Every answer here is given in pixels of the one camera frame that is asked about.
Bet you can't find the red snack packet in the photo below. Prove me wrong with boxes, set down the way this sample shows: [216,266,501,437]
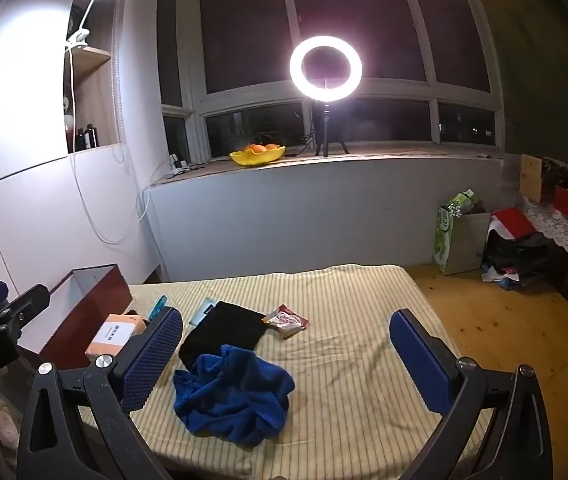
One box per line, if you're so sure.
[262,304,310,339]

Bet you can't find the yellow fruit bowl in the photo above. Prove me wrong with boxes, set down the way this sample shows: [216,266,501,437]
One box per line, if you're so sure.
[229,144,286,167]

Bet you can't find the dark bottles on shelf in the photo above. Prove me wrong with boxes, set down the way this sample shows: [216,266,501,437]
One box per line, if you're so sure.
[71,124,100,152]

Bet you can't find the ring light on tripod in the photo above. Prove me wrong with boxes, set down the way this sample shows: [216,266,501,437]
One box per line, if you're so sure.
[289,35,363,157]

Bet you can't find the blue collapsible silicone funnel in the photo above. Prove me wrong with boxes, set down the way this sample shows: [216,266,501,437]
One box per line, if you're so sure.
[147,295,168,322]

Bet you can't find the white hanging cable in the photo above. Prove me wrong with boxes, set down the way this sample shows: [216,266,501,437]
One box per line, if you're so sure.
[66,44,153,247]

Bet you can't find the cotton balls plastic bag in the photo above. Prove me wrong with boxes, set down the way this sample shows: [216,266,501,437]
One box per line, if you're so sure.
[188,298,217,327]

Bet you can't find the black cloth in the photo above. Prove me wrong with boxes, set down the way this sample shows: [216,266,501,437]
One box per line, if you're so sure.
[179,301,267,370]

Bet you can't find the pile of clothes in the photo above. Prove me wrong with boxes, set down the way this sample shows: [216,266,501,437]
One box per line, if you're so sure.
[480,207,556,292]

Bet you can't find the green white paper bag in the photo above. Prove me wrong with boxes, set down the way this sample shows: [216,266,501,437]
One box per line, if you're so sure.
[432,188,491,275]

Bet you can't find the dark red cardboard box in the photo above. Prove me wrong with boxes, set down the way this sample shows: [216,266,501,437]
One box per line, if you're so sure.
[18,264,132,370]

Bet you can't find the orange white tissue pack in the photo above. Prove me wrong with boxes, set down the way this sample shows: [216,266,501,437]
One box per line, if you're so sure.
[84,314,146,361]

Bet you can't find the brown cardboard box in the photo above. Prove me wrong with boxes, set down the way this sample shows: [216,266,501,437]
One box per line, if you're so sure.
[519,154,560,204]

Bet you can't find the blue towel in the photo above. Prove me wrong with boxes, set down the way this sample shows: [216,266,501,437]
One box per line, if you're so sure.
[173,344,295,448]

